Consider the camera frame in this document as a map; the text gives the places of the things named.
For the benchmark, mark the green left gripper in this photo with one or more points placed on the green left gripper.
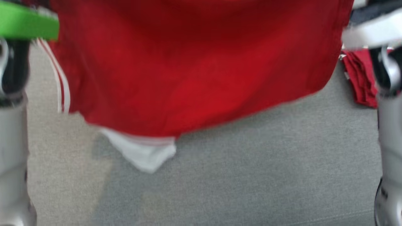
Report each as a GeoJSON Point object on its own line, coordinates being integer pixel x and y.
{"type": "Point", "coordinates": [25, 25]}

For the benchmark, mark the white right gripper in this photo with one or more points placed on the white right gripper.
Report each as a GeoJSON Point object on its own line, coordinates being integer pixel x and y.
{"type": "Point", "coordinates": [373, 33]}

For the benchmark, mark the red shorts broad white stripe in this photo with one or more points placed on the red shorts broad white stripe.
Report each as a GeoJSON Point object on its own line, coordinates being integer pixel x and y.
{"type": "Point", "coordinates": [361, 78]}

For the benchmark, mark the red garment thin white stripes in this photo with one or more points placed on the red garment thin white stripes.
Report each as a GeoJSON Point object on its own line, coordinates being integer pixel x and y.
{"type": "Point", "coordinates": [188, 69]}

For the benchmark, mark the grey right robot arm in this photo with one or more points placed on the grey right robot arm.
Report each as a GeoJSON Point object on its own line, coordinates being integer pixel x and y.
{"type": "Point", "coordinates": [389, 131]}

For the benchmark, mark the grey fabric sofa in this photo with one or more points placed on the grey fabric sofa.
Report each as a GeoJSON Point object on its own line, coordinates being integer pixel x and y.
{"type": "Point", "coordinates": [251, 172]}

